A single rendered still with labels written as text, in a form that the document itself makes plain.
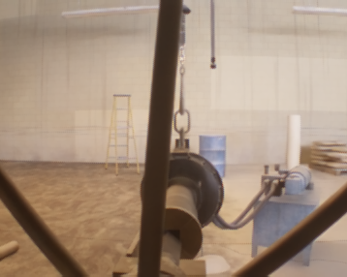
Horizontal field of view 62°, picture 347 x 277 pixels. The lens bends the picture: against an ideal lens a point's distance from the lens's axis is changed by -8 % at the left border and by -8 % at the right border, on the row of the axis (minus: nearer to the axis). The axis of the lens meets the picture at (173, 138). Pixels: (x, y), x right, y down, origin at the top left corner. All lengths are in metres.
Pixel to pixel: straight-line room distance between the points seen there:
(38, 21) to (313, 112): 8.57
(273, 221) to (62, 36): 8.43
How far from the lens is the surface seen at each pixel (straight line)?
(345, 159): 7.62
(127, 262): 0.54
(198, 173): 1.06
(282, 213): 2.67
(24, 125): 10.15
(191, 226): 0.70
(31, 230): 0.36
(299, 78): 9.22
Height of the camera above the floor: 1.17
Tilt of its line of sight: 3 degrees down
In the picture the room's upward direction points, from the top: straight up
